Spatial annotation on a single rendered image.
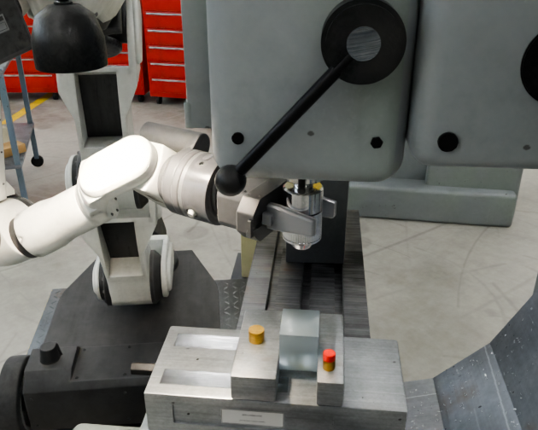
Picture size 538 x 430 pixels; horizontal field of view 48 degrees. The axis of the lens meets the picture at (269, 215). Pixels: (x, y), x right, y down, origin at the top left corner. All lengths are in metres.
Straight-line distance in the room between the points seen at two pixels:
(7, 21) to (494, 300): 2.41
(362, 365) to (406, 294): 1.95
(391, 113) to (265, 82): 0.12
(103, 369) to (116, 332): 0.17
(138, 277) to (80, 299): 0.31
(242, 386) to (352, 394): 0.15
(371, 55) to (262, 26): 0.10
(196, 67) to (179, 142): 0.18
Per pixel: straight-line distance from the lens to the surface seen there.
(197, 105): 0.66
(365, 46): 0.51
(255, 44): 0.55
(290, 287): 1.16
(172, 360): 0.90
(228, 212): 0.71
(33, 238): 0.89
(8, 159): 3.71
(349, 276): 1.21
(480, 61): 0.54
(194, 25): 0.64
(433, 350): 2.53
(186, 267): 1.89
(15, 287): 3.04
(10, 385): 1.55
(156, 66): 5.50
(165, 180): 0.76
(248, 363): 0.82
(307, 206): 0.68
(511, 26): 0.54
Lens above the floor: 1.55
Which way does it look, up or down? 27 degrees down
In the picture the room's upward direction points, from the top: straight up
